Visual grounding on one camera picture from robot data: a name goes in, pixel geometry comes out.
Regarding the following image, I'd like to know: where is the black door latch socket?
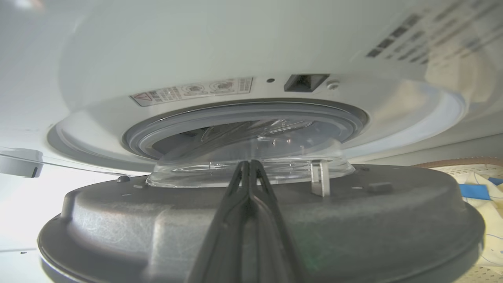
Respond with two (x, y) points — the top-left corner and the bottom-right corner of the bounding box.
(284, 74), (330, 93)

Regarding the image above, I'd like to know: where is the white front-load washing machine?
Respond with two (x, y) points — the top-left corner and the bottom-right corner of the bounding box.
(0, 0), (503, 177)

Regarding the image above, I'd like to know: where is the grey rubber door gasket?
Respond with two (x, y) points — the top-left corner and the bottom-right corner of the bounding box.
(122, 98), (370, 162)

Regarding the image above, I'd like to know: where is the cream laundry basket brown rim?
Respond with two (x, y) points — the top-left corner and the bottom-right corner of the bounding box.
(413, 157), (503, 283)

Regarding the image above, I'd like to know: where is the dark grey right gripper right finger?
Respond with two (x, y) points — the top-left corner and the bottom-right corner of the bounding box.
(250, 159), (304, 283)

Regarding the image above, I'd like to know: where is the perforated steel washer drum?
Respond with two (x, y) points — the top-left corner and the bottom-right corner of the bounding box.
(152, 119), (315, 154)

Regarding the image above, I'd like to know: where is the warning sticker on washer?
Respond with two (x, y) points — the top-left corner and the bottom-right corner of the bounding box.
(130, 77), (253, 107)

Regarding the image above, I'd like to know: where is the white block with dark slot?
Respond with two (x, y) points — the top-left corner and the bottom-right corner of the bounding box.
(0, 147), (44, 178)

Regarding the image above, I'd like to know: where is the grey washer door with glass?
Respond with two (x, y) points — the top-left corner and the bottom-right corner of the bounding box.
(37, 136), (486, 283)

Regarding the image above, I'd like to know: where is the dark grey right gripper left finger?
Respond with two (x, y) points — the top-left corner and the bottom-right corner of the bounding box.
(189, 160), (251, 283)

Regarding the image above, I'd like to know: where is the yellow garment with blue cuff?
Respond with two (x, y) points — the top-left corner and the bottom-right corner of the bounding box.
(448, 171), (503, 272)

